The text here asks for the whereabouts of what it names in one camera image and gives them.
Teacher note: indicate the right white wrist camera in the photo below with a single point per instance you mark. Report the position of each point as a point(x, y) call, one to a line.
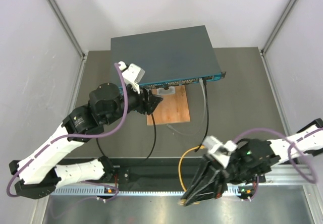
point(220, 151)

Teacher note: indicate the wooden board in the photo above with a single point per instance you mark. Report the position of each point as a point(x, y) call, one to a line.
point(173, 109)

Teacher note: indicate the grey slotted cable duct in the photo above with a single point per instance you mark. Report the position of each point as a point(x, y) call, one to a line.
point(92, 190)

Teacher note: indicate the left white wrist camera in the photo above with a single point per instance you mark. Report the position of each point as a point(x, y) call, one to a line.
point(132, 75)

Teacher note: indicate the small clear plastic piece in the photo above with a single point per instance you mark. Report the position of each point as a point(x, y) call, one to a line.
point(166, 91)

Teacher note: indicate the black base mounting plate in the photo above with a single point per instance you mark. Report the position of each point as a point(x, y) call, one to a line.
point(156, 174)

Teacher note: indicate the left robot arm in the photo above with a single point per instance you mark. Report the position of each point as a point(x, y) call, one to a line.
point(41, 173)

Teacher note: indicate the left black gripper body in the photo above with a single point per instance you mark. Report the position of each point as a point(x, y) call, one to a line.
point(135, 101)

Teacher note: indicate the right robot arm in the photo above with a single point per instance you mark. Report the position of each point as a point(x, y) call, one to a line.
point(247, 158)

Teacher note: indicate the dark grey network switch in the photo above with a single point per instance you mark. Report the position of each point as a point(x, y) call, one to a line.
point(171, 57)

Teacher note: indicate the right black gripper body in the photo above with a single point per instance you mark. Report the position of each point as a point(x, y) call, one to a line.
point(234, 169)

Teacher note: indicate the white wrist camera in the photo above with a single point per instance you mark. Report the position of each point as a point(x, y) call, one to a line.
point(132, 75)
point(220, 151)

